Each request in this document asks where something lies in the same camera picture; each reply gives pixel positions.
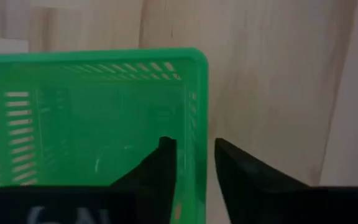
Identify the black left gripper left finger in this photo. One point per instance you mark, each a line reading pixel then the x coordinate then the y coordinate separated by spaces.
pixel 157 174

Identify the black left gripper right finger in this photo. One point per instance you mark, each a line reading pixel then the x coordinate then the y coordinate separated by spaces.
pixel 247 186

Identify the green plastic basket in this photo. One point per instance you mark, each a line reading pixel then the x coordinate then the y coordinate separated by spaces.
pixel 89 124

